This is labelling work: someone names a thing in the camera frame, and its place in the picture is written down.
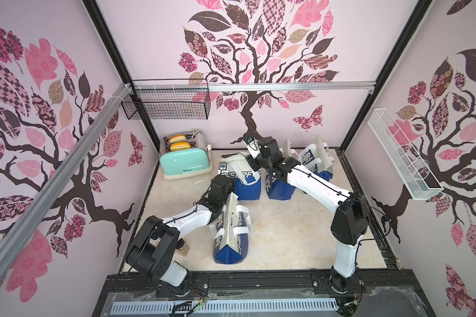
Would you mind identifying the takeout bag blue beige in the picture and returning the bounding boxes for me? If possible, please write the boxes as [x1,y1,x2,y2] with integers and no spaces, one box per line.
[209,193,253,265]
[266,139,296,201]
[298,135,335,181]

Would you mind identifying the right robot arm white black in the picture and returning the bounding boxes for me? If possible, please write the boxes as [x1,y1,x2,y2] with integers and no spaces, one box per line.
[244,137,370,294]

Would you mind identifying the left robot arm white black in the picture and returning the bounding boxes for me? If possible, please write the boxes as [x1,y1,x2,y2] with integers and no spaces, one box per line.
[124,174,235,295]

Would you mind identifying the mint green toaster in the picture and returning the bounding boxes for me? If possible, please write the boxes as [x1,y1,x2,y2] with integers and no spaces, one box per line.
[159,129,214,180]

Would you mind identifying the front bread slice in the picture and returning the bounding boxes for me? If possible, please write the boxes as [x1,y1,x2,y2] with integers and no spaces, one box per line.
[169,142,192,152]

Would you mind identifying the bread slice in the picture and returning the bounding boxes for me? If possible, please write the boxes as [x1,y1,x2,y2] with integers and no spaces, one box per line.
[167,135,187,143]
[169,142,192,152]

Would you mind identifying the rear bread slice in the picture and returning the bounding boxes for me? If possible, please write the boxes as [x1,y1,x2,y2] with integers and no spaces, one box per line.
[167,135,187,143]

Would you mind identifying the small jar with dark lid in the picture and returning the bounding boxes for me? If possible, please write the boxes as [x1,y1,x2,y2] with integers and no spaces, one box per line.
[175,239,190,256]

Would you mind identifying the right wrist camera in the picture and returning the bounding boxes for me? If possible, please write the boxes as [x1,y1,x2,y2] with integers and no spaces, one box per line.
[243,136,260,159]

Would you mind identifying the black wire basket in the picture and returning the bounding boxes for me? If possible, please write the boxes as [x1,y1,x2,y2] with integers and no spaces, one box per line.
[122,78,211,120]

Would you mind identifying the aluminium rail back wall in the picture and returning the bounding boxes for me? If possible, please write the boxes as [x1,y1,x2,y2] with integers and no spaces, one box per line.
[135,81,376,92]

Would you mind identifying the aluminium rail wall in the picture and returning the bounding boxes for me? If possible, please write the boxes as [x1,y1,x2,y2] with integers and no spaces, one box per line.
[0,83,132,281]
[135,81,376,92]

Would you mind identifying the white slotted cable duct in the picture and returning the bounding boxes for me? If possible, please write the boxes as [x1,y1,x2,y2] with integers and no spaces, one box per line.
[108,298,338,316]

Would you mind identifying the white wire shelf basket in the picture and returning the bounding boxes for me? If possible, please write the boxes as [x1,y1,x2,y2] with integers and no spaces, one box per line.
[368,108,444,200]

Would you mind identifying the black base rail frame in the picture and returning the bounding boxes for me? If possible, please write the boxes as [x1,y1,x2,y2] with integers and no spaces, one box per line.
[93,269,434,316]

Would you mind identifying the aluminium rail left wall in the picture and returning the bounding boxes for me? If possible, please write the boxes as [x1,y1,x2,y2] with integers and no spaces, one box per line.
[0,83,132,281]

